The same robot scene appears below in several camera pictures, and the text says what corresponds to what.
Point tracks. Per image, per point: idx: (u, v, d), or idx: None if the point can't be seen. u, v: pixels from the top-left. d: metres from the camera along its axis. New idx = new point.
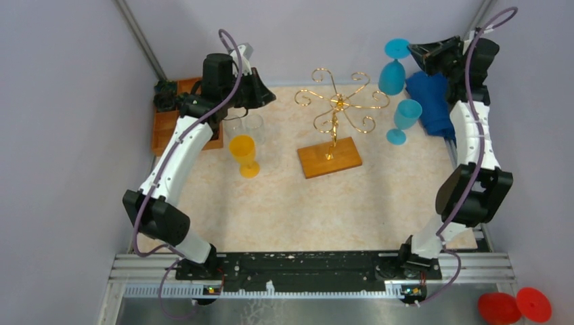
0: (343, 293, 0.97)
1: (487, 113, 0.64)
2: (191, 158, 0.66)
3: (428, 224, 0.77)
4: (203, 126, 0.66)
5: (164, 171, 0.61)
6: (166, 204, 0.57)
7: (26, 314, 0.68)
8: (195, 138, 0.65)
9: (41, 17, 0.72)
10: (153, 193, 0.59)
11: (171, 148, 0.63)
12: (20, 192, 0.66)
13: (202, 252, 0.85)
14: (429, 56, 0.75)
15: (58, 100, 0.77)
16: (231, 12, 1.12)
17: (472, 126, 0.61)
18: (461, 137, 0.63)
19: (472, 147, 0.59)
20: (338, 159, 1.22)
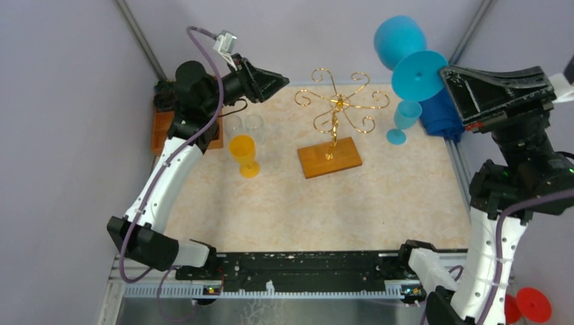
0: (343, 293, 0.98)
1: (518, 236, 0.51)
2: (179, 181, 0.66)
3: (427, 268, 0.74)
4: (191, 147, 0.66)
5: (151, 196, 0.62)
6: (151, 231, 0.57)
7: (24, 313, 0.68)
8: (183, 161, 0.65)
9: (39, 15, 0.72)
10: (139, 221, 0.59)
11: (159, 172, 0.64)
12: (19, 190, 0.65)
13: (201, 256, 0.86)
14: (481, 128, 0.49)
15: (57, 98, 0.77)
16: (231, 11, 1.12)
17: (490, 263, 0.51)
18: (472, 261, 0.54)
19: (478, 294, 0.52)
20: (337, 159, 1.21)
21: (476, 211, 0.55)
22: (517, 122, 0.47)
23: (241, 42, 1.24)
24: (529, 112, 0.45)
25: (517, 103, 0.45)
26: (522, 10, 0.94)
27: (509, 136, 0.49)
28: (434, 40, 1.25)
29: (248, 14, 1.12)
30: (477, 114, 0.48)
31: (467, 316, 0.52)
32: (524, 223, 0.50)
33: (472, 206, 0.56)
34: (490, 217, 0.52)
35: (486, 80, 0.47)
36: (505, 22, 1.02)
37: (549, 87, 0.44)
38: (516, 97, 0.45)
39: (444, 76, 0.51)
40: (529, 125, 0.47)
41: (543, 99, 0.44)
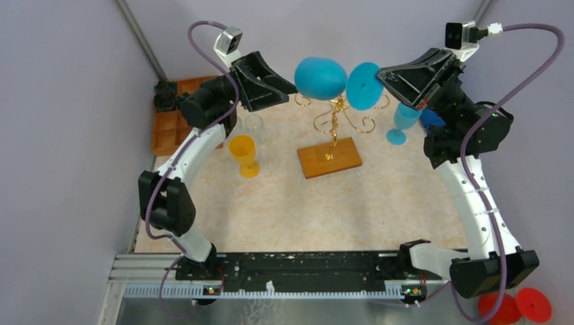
0: (343, 293, 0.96)
1: (480, 169, 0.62)
2: (206, 152, 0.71)
3: (433, 254, 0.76)
4: (220, 126, 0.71)
5: (181, 158, 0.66)
6: (179, 183, 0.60)
7: (23, 315, 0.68)
8: (212, 135, 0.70)
9: (38, 15, 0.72)
10: (170, 175, 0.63)
11: (189, 140, 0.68)
12: (17, 191, 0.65)
13: (202, 250, 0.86)
14: (427, 103, 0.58)
15: (57, 99, 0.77)
16: (231, 11, 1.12)
17: (474, 196, 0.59)
18: (462, 207, 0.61)
19: (484, 229, 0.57)
20: (337, 159, 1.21)
21: (441, 167, 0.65)
22: (445, 90, 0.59)
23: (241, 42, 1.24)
24: (451, 78, 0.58)
25: (439, 77, 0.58)
26: (522, 10, 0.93)
27: (443, 103, 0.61)
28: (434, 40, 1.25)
29: (248, 14, 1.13)
30: (420, 93, 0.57)
31: (489, 252, 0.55)
32: (476, 157, 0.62)
33: (436, 165, 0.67)
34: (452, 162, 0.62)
35: (411, 68, 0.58)
36: (503, 22, 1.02)
37: (451, 57, 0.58)
38: (436, 72, 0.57)
39: (380, 77, 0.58)
40: (451, 90, 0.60)
41: (453, 66, 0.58)
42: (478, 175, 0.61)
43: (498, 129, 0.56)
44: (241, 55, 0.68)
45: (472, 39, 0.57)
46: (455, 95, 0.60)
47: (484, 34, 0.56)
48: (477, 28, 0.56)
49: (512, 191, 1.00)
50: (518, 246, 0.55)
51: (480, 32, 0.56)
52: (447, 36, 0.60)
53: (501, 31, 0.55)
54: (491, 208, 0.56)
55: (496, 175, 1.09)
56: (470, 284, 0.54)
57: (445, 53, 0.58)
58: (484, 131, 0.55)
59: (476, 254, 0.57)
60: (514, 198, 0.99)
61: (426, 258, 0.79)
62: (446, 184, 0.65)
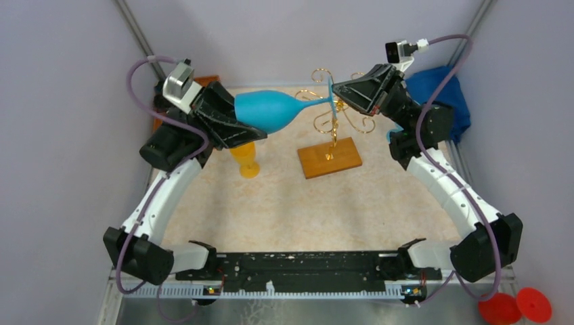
0: (343, 293, 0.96)
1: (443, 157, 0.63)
2: (179, 193, 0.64)
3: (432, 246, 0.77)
4: (192, 160, 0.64)
5: (149, 208, 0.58)
6: (148, 242, 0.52)
7: (24, 315, 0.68)
8: (183, 173, 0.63)
9: (38, 17, 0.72)
10: (136, 232, 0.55)
11: (157, 185, 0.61)
12: (17, 192, 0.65)
13: (198, 258, 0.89)
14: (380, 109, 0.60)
15: (57, 99, 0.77)
16: (230, 12, 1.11)
17: (445, 179, 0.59)
18: (439, 192, 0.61)
19: (464, 204, 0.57)
20: (337, 160, 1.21)
21: (410, 165, 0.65)
22: (393, 97, 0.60)
23: (240, 43, 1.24)
24: (396, 86, 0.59)
25: (385, 86, 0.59)
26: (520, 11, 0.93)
27: (394, 107, 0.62)
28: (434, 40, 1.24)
29: (247, 15, 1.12)
30: (371, 101, 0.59)
31: (475, 224, 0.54)
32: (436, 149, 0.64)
33: (405, 166, 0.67)
34: (417, 156, 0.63)
35: (359, 80, 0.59)
36: (502, 22, 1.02)
37: (392, 68, 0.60)
38: (382, 81, 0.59)
39: (335, 90, 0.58)
40: (399, 96, 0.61)
41: (395, 76, 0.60)
42: (443, 160, 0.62)
43: (444, 119, 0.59)
44: (199, 91, 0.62)
45: (407, 53, 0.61)
46: (403, 97, 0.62)
47: (416, 49, 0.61)
48: (408, 44, 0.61)
49: (512, 191, 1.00)
50: (499, 212, 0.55)
51: (408, 47, 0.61)
52: (388, 54, 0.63)
53: (428, 44, 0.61)
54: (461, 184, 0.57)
55: (496, 175, 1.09)
56: (472, 263, 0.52)
57: (386, 65, 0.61)
58: (433, 122, 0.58)
59: (465, 231, 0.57)
60: (513, 198, 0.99)
61: (426, 253, 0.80)
62: (420, 178, 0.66)
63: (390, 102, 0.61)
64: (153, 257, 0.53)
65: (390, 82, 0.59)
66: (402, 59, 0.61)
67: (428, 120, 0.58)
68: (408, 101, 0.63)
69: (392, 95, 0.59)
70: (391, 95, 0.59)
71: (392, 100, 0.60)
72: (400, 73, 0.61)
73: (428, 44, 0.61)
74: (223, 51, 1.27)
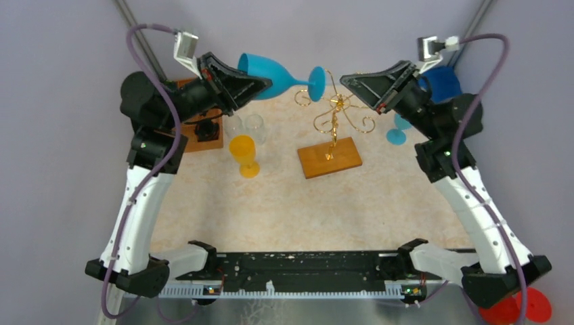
0: (343, 292, 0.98)
1: (479, 179, 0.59)
2: (153, 210, 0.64)
3: (438, 257, 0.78)
4: (156, 177, 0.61)
5: (123, 240, 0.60)
6: (127, 277, 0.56)
7: (26, 315, 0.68)
8: (150, 194, 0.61)
9: (37, 16, 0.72)
10: (115, 266, 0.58)
11: (125, 212, 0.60)
12: (18, 191, 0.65)
13: (199, 260, 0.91)
14: (386, 107, 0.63)
15: (56, 97, 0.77)
16: (230, 11, 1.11)
17: (481, 210, 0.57)
18: (468, 219, 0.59)
19: (496, 242, 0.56)
20: (337, 160, 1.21)
21: (440, 181, 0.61)
22: (405, 97, 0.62)
23: (240, 42, 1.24)
24: (410, 85, 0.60)
25: (399, 84, 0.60)
26: (522, 10, 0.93)
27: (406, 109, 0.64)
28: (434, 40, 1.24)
29: (247, 15, 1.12)
30: (379, 99, 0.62)
31: (505, 267, 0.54)
32: (474, 166, 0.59)
33: (433, 179, 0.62)
34: (453, 177, 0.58)
35: (373, 75, 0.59)
36: (503, 22, 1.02)
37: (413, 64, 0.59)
38: (396, 79, 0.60)
39: (344, 83, 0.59)
40: (411, 95, 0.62)
41: (411, 75, 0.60)
42: (480, 185, 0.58)
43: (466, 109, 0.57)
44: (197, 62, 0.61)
45: (433, 51, 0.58)
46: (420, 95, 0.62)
47: (443, 46, 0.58)
48: (436, 40, 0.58)
49: (512, 191, 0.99)
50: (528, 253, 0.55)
51: (436, 44, 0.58)
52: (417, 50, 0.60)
53: (457, 41, 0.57)
54: (498, 221, 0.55)
55: (497, 175, 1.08)
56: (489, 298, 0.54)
57: (404, 62, 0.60)
58: (458, 109, 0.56)
59: (489, 266, 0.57)
60: (513, 198, 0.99)
61: (429, 260, 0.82)
62: (445, 194, 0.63)
63: (405, 101, 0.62)
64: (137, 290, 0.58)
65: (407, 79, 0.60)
66: (430, 56, 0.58)
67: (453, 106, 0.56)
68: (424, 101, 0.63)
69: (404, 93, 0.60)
70: (403, 94, 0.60)
71: (406, 97, 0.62)
72: (417, 70, 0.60)
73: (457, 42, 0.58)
74: (223, 50, 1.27)
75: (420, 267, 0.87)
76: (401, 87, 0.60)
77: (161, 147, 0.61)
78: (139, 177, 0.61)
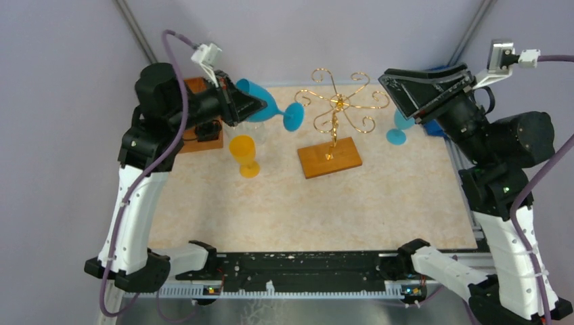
0: (342, 293, 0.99)
1: (529, 223, 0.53)
2: (147, 210, 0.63)
3: (442, 265, 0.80)
4: (149, 177, 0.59)
5: (118, 242, 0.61)
6: (125, 279, 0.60)
7: (25, 315, 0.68)
8: (143, 195, 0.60)
9: (36, 14, 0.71)
10: (112, 265, 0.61)
11: (119, 214, 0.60)
12: (17, 191, 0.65)
13: (199, 260, 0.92)
14: (425, 117, 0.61)
15: (55, 97, 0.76)
16: (231, 11, 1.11)
17: (524, 258, 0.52)
18: (504, 259, 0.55)
19: (530, 290, 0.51)
20: (338, 159, 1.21)
21: (486, 215, 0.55)
22: (453, 112, 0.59)
23: (240, 42, 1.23)
24: (456, 101, 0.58)
25: (445, 97, 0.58)
26: (522, 10, 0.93)
27: (451, 123, 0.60)
28: (434, 40, 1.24)
29: (247, 15, 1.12)
30: (417, 108, 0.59)
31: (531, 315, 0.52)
32: (530, 206, 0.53)
33: (478, 210, 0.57)
34: (505, 220, 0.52)
35: (417, 80, 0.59)
36: (503, 22, 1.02)
37: (468, 76, 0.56)
38: (443, 91, 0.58)
39: (383, 83, 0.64)
40: (461, 110, 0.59)
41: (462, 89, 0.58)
42: (528, 229, 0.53)
43: (534, 133, 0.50)
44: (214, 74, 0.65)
45: (500, 66, 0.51)
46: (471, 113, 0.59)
47: (515, 60, 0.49)
48: (510, 53, 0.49)
49: None
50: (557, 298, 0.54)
51: (510, 55, 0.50)
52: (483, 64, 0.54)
53: (539, 56, 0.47)
54: (540, 271, 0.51)
55: None
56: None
57: (458, 72, 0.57)
58: (524, 131, 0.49)
59: (509, 305, 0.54)
60: None
61: (432, 266, 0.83)
62: (487, 226, 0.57)
63: (451, 114, 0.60)
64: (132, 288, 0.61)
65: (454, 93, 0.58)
66: (497, 69, 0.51)
67: (518, 127, 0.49)
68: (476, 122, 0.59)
69: (449, 107, 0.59)
70: (448, 107, 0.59)
71: (453, 111, 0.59)
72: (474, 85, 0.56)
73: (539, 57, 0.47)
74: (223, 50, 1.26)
75: (420, 269, 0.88)
76: (446, 99, 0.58)
77: (153, 145, 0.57)
78: (133, 177, 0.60)
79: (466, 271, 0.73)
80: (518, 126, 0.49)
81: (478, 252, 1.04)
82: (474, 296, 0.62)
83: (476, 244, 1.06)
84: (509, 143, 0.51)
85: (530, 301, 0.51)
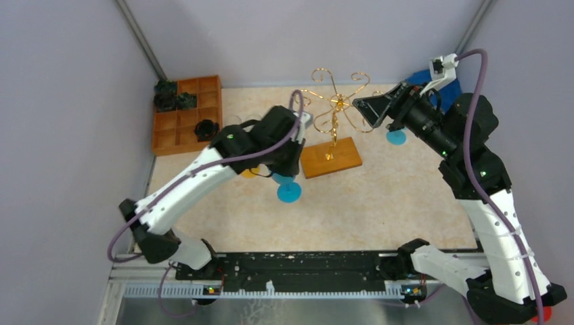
0: (343, 293, 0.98)
1: (511, 204, 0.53)
2: (200, 192, 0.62)
3: (440, 265, 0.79)
4: (223, 167, 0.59)
5: (161, 200, 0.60)
6: (145, 234, 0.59)
7: (25, 315, 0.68)
8: (208, 178, 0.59)
9: (38, 15, 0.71)
10: (143, 217, 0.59)
11: (179, 179, 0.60)
12: (18, 191, 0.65)
13: (201, 263, 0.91)
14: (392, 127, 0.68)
15: (55, 97, 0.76)
16: (231, 11, 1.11)
17: (509, 240, 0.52)
18: (491, 244, 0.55)
19: (518, 273, 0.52)
20: (338, 159, 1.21)
21: (469, 201, 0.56)
22: (409, 114, 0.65)
23: (241, 43, 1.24)
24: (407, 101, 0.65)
25: (396, 101, 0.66)
26: (522, 10, 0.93)
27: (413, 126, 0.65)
28: (434, 40, 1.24)
29: (248, 16, 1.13)
30: (378, 118, 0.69)
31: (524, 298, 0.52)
32: (508, 190, 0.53)
33: (461, 197, 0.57)
34: (484, 202, 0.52)
35: (378, 97, 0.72)
36: (503, 24, 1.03)
37: (405, 84, 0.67)
38: (392, 98, 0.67)
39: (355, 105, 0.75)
40: (416, 112, 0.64)
41: (407, 92, 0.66)
42: (511, 212, 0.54)
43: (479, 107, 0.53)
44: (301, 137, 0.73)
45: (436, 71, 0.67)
46: (429, 112, 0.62)
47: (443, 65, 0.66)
48: (438, 61, 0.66)
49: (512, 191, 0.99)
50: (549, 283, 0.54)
51: (438, 63, 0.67)
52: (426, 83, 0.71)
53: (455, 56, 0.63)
54: (526, 252, 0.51)
55: None
56: (495, 315, 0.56)
57: (399, 84, 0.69)
58: (461, 105, 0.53)
59: (502, 290, 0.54)
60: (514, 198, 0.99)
61: (431, 264, 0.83)
62: (471, 213, 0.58)
63: (411, 118, 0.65)
64: (145, 247, 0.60)
65: (403, 97, 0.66)
66: (434, 76, 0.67)
67: (455, 103, 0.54)
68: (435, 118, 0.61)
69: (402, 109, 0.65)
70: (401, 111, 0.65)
71: (411, 115, 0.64)
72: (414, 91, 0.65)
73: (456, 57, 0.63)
74: (223, 50, 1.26)
75: (419, 269, 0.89)
76: (399, 104, 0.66)
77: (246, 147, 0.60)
78: (211, 158, 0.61)
79: (464, 267, 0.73)
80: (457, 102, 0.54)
81: (478, 252, 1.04)
82: (472, 290, 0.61)
83: (476, 244, 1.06)
84: (459, 121, 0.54)
85: (521, 284, 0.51)
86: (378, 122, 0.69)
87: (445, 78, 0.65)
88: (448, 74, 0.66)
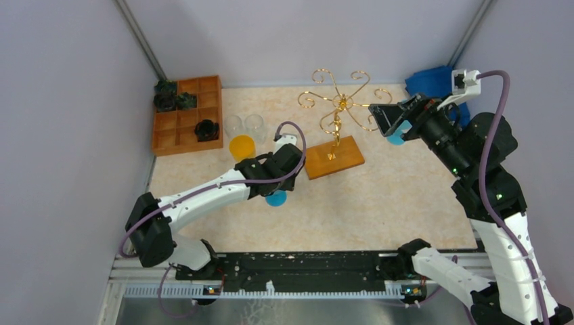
0: (343, 293, 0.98)
1: (526, 229, 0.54)
2: (216, 204, 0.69)
3: (446, 271, 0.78)
4: (246, 187, 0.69)
5: (186, 200, 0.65)
6: (164, 227, 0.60)
7: (24, 315, 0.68)
8: (233, 192, 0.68)
9: (37, 14, 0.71)
10: (166, 210, 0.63)
11: (208, 186, 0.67)
12: (17, 189, 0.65)
13: (200, 261, 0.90)
14: (405, 137, 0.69)
15: (55, 97, 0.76)
16: (231, 12, 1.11)
17: (520, 264, 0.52)
18: (501, 265, 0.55)
19: (528, 296, 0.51)
20: (340, 158, 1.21)
21: (482, 222, 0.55)
22: (422, 126, 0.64)
23: (241, 43, 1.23)
24: (420, 114, 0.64)
25: (408, 114, 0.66)
26: (521, 9, 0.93)
27: (426, 137, 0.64)
28: (434, 40, 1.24)
29: (248, 16, 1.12)
30: (390, 127, 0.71)
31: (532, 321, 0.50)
32: (524, 213, 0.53)
33: (474, 218, 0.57)
34: (499, 227, 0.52)
35: (393, 107, 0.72)
36: (503, 24, 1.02)
37: (420, 97, 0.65)
38: (407, 110, 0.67)
39: (371, 110, 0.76)
40: (432, 126, 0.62)
41: (424, 103, 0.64)
42: (524, 235, 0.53)
43: (500, 130, 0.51)
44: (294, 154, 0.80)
45: (459, 84, 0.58)
46: (446, 127, 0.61)
47: (465, 78, 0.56)
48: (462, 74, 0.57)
49: None
50: (556, 305, 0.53)
51: (459, 76, 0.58)
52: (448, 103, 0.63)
53: (477, 75, 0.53)
54: (537, 276, 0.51)
55: None
56: None
57: (414, 96, 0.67)
58: (479, 127, 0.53)
59: (509, 311, 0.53)
60: None
61: (432, 268, 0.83)
62: (484, 235, 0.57)
63: (426, 131, 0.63)
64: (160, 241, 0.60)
65: (417, 109, 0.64)
66: (454, 89, 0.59)
67: (473, 124, 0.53)
68: (451, 135, 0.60)
69: (416, 122, 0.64)
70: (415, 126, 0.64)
71: (427, 127, 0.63)
72: (430, 106, 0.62)
73: (479, 76, 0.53)
74: (223, 50, 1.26)
75: (417, 271, 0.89)
76: (412, 116, 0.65)
77: (262, 174, 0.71)
78: (234, 177, 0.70)
79: (468, 277, 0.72)
80: (475, 123, 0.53)
81: (478, 252, 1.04)
82: (476, 305, 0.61)
83: (476, 244, 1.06)
84: (474, 142, 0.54)
85: (529, 306, 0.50)
86: (388, 131, 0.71)
87: (468, 92, 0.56)
88: (470, 90, 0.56)
